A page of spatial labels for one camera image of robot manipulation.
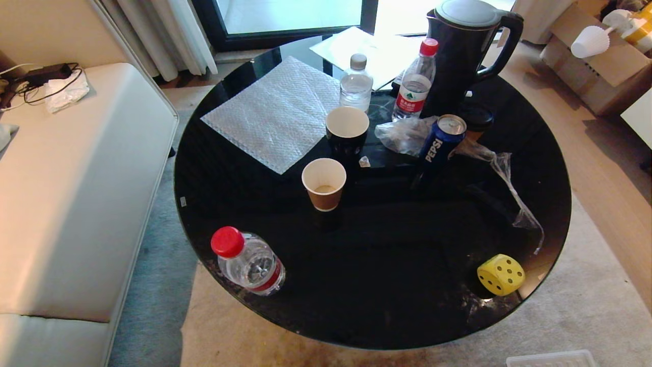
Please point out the clear plastic box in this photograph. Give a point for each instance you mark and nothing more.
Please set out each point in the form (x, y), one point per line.
(552, 360)

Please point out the cardboard box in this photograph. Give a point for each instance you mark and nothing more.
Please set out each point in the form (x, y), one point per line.
(596, 61)

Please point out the brown paper cup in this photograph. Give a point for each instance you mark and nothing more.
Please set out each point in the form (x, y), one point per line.
(324, 184)

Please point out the small clear wrapper scrap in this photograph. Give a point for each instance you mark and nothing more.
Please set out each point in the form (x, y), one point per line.
(364, 162)

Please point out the black paper cup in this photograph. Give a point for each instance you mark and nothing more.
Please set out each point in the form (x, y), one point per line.
(347, 133)

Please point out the round black glass table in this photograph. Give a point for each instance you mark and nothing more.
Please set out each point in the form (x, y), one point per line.
(377, 239)

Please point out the white bubble wrap sheet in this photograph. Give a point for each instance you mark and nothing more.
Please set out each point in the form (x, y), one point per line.
(277, 114)

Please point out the clear crumpled plastic bag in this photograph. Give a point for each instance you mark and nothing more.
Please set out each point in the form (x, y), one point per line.
(407, 135)

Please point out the grey-capped clear water bottle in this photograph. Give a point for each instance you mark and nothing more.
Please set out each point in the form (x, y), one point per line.
(356, 86)

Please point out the red-capped clear water bottle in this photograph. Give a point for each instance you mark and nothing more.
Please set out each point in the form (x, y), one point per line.
(249, 262)

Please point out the blue soda can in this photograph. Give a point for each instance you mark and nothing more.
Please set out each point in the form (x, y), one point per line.
(440, 141)

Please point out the red-capped labelled water bottle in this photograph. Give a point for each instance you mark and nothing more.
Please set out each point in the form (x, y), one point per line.
(413, 89)

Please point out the white paper sheet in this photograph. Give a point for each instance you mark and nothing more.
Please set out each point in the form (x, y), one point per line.
(372, 53)

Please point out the black-lidded brown cup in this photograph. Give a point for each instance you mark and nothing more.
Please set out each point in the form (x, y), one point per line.
(476, 122)

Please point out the black electric kettle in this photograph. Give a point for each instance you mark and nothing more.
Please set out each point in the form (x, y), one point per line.
(461, 56)

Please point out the yellow foam die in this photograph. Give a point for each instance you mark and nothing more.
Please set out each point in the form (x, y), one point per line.
(501, 274)

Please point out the white curtain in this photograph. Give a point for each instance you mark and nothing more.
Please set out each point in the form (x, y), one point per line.
(163, 35)

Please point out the white sofa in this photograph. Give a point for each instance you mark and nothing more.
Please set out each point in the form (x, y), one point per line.
(66, 204)

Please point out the crumpled white tissue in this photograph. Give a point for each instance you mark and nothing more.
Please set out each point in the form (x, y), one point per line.
(66, 92)

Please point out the white paper cup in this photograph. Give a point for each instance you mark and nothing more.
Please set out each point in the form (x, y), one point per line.
(591, 41)

